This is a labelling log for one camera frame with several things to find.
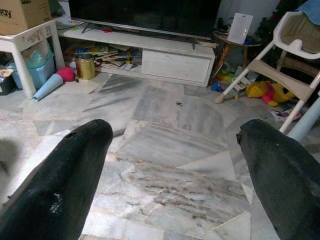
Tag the teal plastic bag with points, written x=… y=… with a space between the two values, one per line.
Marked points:
x=37 y=56

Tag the pink plush ball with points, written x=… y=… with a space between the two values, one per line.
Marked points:
x=66 y=74

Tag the white flat box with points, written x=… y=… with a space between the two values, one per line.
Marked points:
x=239 y=28

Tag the white wooden television stand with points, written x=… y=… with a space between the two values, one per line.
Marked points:
x=175 y=63

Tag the round wooden side table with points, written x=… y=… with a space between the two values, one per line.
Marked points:
x=225 y=47

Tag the blue cloth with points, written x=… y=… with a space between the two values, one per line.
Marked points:
x=310 y=10

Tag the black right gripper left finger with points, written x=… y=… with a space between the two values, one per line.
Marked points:
x=62 y=180

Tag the black flat screen television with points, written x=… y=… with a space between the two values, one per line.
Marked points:
x=145 y=13

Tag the blue toy car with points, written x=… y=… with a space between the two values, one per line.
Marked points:
x=218 y=87

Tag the small white plastic table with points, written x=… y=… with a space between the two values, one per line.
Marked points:
x=15 y=41

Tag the light blue storage bin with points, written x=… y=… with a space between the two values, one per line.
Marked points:
x=41 y=73

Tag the light blue paper cone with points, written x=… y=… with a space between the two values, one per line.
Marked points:
x=48 y=87

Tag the yellow bear plush toy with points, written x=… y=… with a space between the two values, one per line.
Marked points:
x=257 y=91

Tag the light blue pole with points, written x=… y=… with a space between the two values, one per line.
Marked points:
x=306 y=120

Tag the white baby high chair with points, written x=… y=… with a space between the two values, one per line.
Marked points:
x=277 y=71

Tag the printed paper leaflet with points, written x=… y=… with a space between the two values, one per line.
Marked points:
x=285 y=115

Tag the brown cardboard box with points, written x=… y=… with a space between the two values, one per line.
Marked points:
x=22 y=15

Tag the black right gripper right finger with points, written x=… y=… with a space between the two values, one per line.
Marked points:
x=282 y=180

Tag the gold metal tin can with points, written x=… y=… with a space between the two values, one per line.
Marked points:
x=85 y=67

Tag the pile of children's books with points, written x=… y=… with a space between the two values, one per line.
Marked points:
x=112 y=57

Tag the dark green plant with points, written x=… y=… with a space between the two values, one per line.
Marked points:
x=266 y=27

